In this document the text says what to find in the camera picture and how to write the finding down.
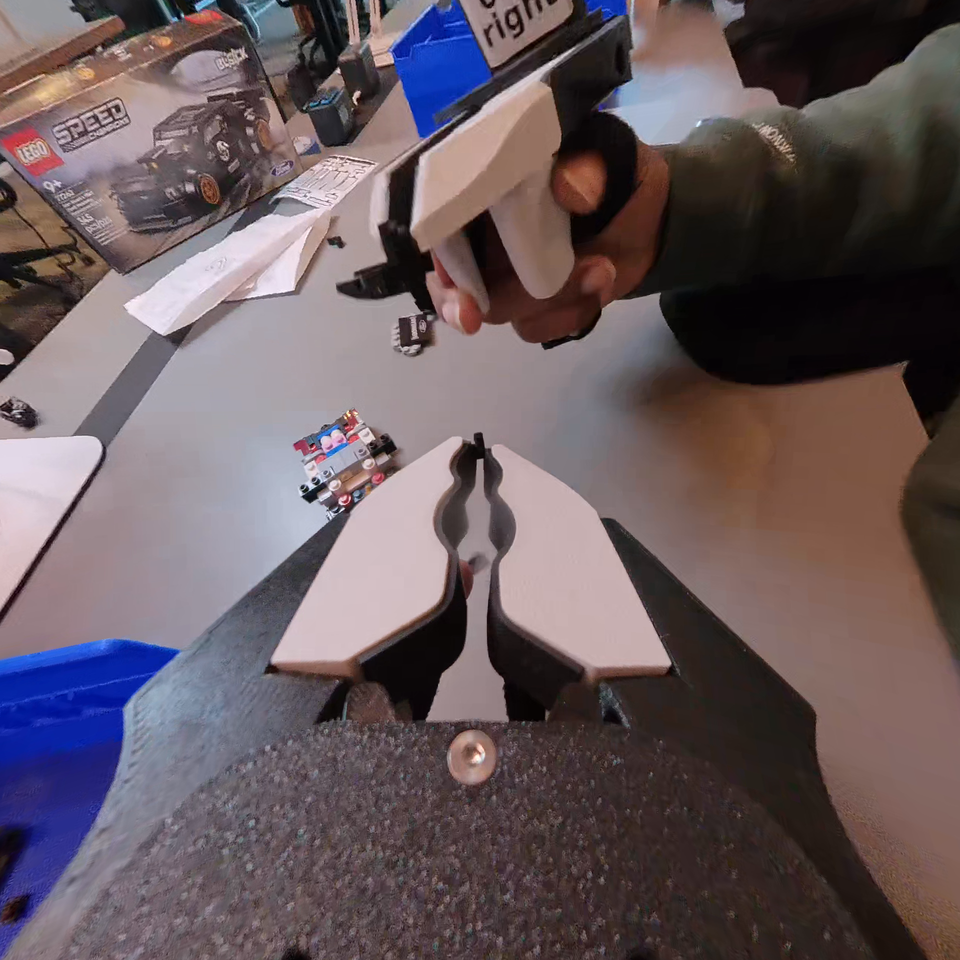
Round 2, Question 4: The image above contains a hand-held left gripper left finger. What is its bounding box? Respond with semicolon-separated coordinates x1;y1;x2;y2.
270;440;469;679

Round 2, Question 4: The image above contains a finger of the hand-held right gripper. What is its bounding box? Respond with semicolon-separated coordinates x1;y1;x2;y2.
369;147;429;241
408;78;567;253

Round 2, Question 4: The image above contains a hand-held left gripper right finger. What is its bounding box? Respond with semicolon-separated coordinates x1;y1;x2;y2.
488;444;673;684

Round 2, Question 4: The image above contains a brick car model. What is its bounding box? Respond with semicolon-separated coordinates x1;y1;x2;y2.
293;408;399;516

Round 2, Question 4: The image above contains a large blue plastic bin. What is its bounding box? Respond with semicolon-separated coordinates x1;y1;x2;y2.
0;641;178;931

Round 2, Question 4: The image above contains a person's right forearm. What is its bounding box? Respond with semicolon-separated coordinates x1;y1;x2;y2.
638;23;960;301

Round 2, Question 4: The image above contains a toy car set box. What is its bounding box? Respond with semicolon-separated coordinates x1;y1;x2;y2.
0;12;298;274

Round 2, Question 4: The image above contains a person's right hand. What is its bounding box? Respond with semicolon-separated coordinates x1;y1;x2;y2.
425;150;670;346

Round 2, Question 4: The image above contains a white sticker sheet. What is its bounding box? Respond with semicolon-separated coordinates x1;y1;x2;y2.
278;155;376;208

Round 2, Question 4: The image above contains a small black box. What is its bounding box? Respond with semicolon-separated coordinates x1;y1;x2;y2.
305;87;358;147
338;42;384;103

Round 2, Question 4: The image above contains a small blue bin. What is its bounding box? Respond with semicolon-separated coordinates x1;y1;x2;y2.
393;0;496;139

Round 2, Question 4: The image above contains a white numbered paper bag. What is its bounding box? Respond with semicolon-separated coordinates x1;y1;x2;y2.
125;210;313;336

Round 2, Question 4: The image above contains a white book stand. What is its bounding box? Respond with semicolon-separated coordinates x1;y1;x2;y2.
0;435;106;609

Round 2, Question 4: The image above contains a person's torso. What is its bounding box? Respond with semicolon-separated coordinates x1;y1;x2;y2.
900;390;960;661

